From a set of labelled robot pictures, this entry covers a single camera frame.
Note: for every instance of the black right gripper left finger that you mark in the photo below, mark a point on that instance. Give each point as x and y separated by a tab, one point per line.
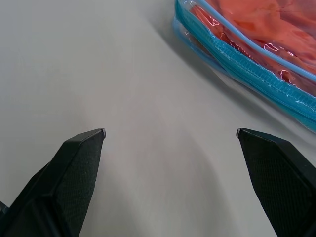
56	182

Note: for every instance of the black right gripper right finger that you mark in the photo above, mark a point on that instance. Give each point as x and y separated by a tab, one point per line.
279	177

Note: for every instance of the clear blue-zippered pouch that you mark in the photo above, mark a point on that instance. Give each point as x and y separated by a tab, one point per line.
249	64

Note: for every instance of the orange cloth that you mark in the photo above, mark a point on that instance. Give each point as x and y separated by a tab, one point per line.
276	32

